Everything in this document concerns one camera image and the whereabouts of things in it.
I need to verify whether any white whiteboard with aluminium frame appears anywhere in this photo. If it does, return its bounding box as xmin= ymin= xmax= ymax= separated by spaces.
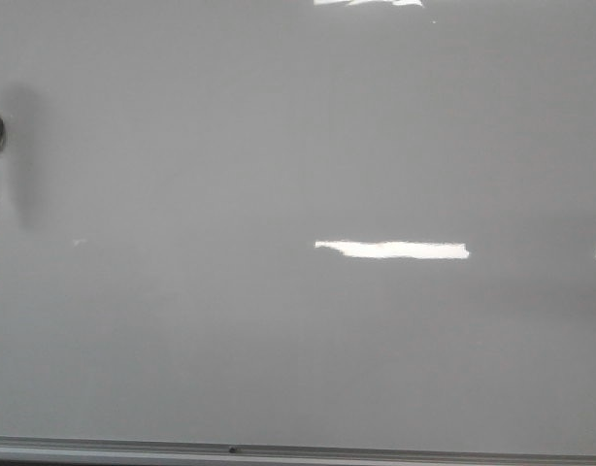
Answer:
xmin=0 ymin=1 xmax=596 ymax=465

